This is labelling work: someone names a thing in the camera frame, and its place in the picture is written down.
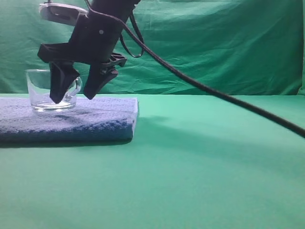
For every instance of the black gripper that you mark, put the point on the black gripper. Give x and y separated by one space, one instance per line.
92 42

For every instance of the transparent glass cup with handle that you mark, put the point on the transparent glass cup with handle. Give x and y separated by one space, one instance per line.
39 88

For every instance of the folded blue towel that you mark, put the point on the folded blue towel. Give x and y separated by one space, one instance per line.
101 119

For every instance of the green backdrop cloth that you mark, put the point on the green backdrop cloth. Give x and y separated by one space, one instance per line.
238 47

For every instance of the white round wrist camera mount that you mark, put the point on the white round wrist camera mount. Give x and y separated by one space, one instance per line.
60 13

